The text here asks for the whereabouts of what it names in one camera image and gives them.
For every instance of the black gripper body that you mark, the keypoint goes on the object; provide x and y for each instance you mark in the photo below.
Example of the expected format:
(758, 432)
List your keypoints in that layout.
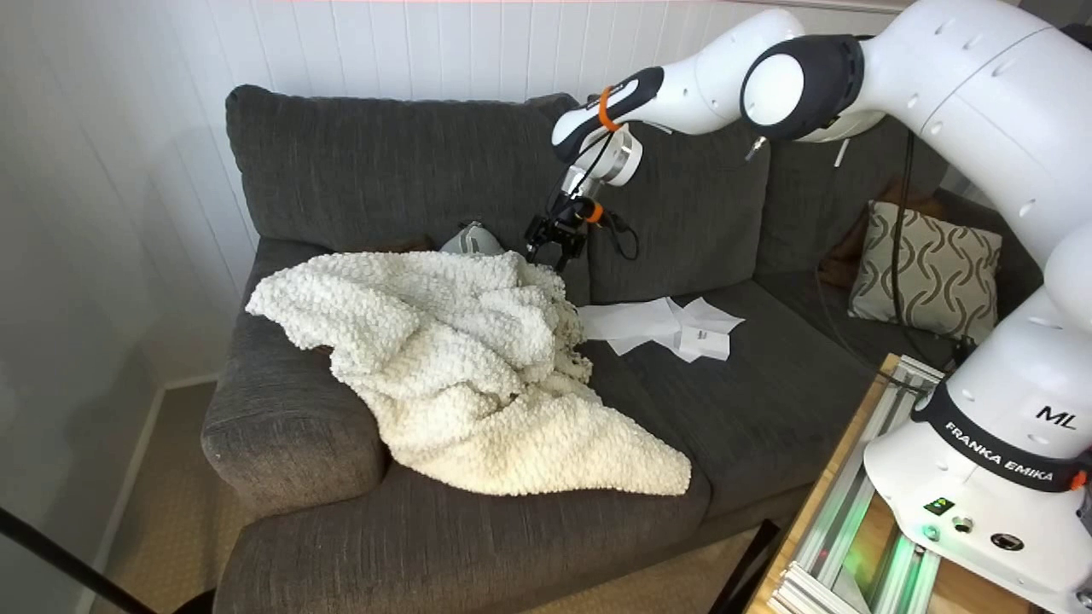
(574, 215)

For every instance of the white knitted blanket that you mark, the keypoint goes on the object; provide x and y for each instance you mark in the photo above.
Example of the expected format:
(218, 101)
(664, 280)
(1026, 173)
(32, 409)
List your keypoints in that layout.
(480, 362)

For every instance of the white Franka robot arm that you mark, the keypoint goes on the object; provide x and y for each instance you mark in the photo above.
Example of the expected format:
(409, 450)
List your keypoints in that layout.
(1001, 105)

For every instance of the narrow grey sofa back cushion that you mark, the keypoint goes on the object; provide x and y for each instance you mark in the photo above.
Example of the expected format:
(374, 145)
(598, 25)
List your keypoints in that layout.
(694, 215)

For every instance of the wide grey sofa back cushion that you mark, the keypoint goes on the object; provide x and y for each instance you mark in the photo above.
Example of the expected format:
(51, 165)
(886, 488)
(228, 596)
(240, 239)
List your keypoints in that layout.
(385, 173)

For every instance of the grey corner sofa back cushion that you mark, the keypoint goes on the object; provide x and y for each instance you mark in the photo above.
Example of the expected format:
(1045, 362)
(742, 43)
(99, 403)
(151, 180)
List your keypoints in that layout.
(805, 193)

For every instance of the grey sofa seat cushion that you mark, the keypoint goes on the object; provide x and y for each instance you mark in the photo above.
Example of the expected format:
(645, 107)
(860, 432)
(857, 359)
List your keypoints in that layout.
(753, 409)
(820, 301)
(454, 547)

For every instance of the grey fabric sofa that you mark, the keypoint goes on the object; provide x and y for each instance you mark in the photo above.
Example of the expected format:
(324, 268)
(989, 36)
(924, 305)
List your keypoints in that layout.
(454, 547)

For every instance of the grey wave-patterned pillow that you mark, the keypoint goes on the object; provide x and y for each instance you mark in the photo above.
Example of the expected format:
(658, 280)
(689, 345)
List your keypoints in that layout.
(473, 239)
(924, 274)

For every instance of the brown pillow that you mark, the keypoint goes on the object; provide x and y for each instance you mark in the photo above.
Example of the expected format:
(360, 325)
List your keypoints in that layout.
(848, 258)

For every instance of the black stand leg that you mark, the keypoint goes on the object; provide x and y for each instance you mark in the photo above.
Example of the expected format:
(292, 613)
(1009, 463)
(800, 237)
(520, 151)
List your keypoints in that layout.
(746, 563)

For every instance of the black tripod stand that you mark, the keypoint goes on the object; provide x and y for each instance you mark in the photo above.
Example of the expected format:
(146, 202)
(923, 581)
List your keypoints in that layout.
(80, 569)

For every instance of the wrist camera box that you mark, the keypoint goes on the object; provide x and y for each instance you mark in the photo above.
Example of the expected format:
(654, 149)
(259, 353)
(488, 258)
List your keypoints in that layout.
(615, 156)

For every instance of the wooden table with aluminium frame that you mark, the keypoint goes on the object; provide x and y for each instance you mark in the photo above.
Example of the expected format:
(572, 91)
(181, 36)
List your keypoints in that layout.
(840, 532)

